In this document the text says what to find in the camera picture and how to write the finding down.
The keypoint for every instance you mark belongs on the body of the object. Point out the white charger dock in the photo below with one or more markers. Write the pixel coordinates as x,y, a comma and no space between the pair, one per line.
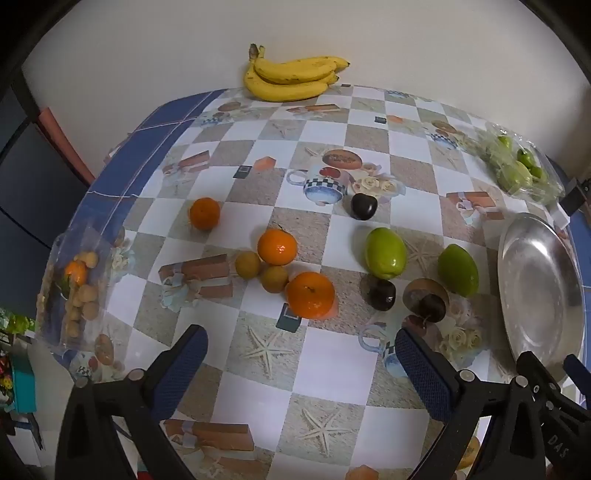
561,217

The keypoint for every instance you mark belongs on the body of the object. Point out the pile of green jujubes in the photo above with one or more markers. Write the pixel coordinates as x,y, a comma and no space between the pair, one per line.
519,173

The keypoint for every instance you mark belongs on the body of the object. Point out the yellow banana bunch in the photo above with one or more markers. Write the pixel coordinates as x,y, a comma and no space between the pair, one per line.
286,85

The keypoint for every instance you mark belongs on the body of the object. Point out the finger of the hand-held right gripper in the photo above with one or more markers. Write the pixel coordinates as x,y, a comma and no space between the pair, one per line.
577,369
531,362

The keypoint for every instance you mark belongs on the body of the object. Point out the clear plastic container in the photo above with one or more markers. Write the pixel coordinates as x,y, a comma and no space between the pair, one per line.
549,194

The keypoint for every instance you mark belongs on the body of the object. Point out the stainless steel bowl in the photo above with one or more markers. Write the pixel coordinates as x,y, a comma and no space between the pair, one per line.
540,295

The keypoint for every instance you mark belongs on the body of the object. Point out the clear plastic bag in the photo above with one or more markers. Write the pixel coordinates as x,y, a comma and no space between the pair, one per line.
55,332

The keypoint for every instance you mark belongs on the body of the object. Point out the orange mandarin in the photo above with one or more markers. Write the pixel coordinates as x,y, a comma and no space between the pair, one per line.
277,247
76,272
204,213
310,295

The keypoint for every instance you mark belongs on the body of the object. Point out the pile of tan longans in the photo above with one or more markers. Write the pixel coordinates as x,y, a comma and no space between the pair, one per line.
85,295

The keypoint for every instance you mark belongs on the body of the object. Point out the blue tablecloth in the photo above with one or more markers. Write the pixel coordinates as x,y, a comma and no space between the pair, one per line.
138,152

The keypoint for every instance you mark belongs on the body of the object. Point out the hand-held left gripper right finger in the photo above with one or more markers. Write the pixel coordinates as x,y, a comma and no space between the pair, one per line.
422,374

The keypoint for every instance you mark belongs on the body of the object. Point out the black charger block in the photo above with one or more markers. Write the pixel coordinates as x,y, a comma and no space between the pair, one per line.
577,196

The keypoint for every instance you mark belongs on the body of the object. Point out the round tan longan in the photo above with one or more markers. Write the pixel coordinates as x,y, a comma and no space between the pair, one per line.
274,278
248,264

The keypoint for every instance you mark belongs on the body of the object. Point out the large green jujube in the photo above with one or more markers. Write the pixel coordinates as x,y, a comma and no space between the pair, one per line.
386,253
458,269

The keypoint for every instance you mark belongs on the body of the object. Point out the teal box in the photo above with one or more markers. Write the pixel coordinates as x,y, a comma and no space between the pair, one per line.
23,383

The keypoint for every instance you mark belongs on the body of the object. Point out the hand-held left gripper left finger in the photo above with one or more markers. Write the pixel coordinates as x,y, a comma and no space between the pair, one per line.
182,364

